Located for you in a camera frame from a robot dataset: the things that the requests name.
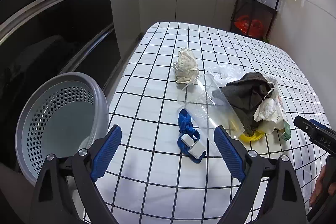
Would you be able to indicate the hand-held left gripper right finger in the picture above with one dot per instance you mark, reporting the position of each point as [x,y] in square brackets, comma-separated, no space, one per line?
[228,153]

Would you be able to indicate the grey perforated plastic basket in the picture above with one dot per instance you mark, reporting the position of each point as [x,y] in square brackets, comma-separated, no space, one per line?
[65,132]

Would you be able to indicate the person's right hand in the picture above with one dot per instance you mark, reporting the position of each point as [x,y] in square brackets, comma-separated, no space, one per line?
[319,184]

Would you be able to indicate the red plastic bag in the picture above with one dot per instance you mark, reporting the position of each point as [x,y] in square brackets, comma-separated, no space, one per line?
[246,26]

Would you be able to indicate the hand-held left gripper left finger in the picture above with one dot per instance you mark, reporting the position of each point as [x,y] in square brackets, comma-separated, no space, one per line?
[106,153]

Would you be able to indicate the crumpled checked paper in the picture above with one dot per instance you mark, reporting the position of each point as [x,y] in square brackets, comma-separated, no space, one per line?
[186,64]

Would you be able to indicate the black built-in oven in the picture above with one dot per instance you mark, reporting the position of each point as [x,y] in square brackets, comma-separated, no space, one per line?
[52,16]

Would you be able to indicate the white black-checked tablecloth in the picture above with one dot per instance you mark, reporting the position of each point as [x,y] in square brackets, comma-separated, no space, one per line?
[157,161]

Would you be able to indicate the dark grey cloth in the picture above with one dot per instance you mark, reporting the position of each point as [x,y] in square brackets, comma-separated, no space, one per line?
[244,98]

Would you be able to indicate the yellow plastic lid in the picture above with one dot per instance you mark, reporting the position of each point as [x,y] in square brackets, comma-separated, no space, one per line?
[249,137]

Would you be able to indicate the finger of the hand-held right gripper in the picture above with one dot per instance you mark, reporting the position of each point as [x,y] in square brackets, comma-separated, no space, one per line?
[319,136]

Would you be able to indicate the small green white box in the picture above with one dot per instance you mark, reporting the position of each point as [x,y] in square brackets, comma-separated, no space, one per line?
[286,132]

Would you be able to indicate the clear plastic cup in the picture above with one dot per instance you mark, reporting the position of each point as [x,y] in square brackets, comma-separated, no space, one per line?
[207,111]

